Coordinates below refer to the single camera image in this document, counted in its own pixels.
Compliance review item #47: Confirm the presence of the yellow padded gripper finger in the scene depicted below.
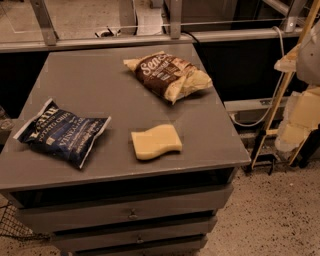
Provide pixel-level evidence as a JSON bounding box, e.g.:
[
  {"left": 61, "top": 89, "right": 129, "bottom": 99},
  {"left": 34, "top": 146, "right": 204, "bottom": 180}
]
[
  {"left": 274, "top": 44, "right": 300, "bottom": 73},
  {"left": 275, "top": 86, "right": 320, "bottom": 152}
]

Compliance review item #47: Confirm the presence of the metal railing frame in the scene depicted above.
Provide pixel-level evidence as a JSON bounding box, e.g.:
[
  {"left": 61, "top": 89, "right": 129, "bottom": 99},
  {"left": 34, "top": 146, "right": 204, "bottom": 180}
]
[{"left": 0, "top": 0, "right": 313, "bottom": 53}]

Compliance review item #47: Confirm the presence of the grey drawer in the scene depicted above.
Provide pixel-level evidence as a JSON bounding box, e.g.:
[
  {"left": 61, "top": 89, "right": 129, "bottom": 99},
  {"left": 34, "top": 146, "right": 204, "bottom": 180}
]
[
  {"left": 16, "top": 184, "right": 233, "bottom": 233},
  {"left": 68, "top": 235, "right": 208, "bottom": 256},
  {"left": 52, "top": 216, "right": 217, "bottom": 252}
]

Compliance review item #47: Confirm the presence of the white cable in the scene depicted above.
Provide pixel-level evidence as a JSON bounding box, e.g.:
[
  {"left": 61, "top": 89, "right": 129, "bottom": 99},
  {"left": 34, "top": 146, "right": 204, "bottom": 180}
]
[{"left": 229, "top": 25, "right": 287, "bottom": 128}]

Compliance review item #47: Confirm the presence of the black cable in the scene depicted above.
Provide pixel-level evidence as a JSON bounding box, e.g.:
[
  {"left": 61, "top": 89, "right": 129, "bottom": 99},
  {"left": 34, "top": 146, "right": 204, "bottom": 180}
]
[{"left": 181, "top": 30, "right": 209, "bottom": 64}]

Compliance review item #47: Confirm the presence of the yellow sponge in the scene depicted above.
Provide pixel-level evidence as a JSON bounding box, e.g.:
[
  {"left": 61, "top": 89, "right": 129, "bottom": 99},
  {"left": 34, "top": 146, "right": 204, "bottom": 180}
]
[{"left": 131, "top": 124, "right": 182, "bottom": 160}]

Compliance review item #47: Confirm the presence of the brown chip bag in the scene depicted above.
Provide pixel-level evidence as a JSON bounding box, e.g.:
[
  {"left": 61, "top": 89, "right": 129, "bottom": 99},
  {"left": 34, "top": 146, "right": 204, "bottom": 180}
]
[{"left": 123, "top": 51, "right": 213, "bottom": 104}]

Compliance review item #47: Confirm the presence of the top grey drawer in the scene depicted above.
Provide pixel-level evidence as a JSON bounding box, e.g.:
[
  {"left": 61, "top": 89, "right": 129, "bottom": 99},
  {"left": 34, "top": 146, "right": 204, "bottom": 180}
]
[{"left": 16, "top": 184, "right": 233, "bottom": 233}]

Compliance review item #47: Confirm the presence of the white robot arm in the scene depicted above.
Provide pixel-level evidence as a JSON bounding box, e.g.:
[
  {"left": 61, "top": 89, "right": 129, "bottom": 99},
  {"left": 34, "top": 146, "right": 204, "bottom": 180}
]
[{"left": 274, "top": 21, "right": 320, "bottom": 152}]

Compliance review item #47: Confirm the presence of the bottom grey drawer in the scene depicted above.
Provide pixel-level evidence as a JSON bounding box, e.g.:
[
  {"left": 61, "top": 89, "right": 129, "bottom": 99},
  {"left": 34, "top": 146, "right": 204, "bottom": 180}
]
[{"left": 68, "top": 235, "right": 208, "bottom": 256}]

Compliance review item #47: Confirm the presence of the yellow wooden stand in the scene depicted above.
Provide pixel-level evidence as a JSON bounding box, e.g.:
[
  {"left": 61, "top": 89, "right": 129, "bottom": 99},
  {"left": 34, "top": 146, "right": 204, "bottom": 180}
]
[{"left": 244, "top": 0, "right": 320, "bottom": 173}]

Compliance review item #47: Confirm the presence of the middle grey drawer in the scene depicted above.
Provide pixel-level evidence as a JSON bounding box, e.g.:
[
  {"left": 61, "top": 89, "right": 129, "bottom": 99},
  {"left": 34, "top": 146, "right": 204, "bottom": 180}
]
[{"left": 52, "top": 216, "right": 217, "bottom": 252}]

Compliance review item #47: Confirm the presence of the blue potato chip bag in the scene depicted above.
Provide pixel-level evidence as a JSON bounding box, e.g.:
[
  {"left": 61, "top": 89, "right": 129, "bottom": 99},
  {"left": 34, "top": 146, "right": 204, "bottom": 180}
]
[{"left": 13, "top": 98, "right": 111, "bottom": 169}]

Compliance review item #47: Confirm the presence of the wire mesh basket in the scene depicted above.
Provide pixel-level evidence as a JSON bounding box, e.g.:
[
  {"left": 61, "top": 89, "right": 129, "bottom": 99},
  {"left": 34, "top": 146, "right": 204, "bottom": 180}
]
[{"left": 0, "top": 202, "right": 50, "bottom": 242}]

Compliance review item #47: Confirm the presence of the grey metal box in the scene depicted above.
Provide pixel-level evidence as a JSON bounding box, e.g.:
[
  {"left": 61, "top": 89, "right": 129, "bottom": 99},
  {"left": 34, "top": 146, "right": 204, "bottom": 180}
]
[{"left": 223, "top": 97, "right": 290, "bottom": 125}]

